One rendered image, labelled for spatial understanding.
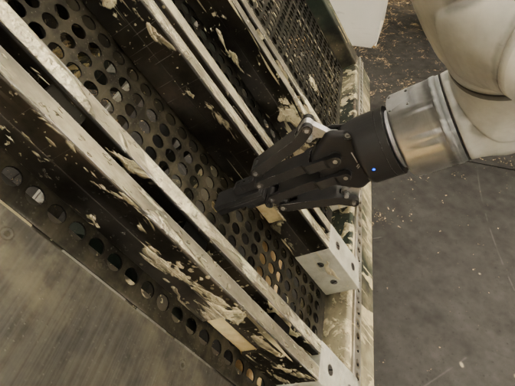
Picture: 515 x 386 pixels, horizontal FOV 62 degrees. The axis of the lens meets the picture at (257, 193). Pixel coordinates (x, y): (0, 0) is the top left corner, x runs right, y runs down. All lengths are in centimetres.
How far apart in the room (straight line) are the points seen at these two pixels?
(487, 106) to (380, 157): 11
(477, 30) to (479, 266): 201
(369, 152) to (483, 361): 161
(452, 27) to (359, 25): 360
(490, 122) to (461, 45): 12
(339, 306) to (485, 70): 63
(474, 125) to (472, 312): 171
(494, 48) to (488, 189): 241
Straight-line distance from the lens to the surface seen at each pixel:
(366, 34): 391
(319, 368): 65
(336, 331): 84
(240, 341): 59
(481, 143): 44
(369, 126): 45
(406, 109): 43
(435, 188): 257
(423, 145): 43
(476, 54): 30
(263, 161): 49
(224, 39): 82
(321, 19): 155
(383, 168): 45
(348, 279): 84
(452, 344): 198
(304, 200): 52
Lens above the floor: 162
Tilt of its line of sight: 44 degrees down
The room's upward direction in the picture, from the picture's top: straight up
